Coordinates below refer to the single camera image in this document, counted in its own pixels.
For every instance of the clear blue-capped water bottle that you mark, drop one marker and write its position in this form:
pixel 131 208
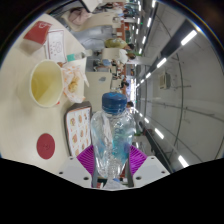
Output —
pixel 113 140

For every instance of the group of beige chairs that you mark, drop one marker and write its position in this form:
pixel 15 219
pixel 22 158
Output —
pixel 111 54

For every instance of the pink bag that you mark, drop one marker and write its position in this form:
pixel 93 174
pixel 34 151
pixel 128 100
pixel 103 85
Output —
pixel 80 15

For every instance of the ceiling strip lights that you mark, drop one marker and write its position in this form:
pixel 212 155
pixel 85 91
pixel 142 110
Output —
pixel 188 37

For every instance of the white table card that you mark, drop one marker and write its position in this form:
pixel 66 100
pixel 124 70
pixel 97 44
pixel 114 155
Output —
pixel 56 45

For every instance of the small teal-capped bottle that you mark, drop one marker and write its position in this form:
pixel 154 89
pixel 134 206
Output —
pixel 78 56

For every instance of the red card packet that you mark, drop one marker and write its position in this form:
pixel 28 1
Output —
pixel 36 32

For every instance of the person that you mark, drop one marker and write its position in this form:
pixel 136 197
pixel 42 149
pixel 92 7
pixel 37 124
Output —
pixel 115 42

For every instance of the beige chair with round hole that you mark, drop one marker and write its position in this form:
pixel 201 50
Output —
pixel 96 90

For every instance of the brown food tray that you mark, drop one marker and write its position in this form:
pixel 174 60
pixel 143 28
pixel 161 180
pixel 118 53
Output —
pixel 78 131

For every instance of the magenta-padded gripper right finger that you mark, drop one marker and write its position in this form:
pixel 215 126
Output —
pixel 151 170

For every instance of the ceiling air conditioner unit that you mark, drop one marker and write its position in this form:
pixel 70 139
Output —
pixel 164 81

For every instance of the flat round red coaster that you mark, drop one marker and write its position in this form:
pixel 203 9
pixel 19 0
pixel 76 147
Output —
pixel 45 146

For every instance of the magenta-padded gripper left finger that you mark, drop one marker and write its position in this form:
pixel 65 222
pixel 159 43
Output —
pixel 73 170

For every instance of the white paper bag of fries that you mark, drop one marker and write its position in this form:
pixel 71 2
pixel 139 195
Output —
pixel 73 83

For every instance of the cream paper cup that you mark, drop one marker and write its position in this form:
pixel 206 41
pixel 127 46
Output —
pixel 46 83

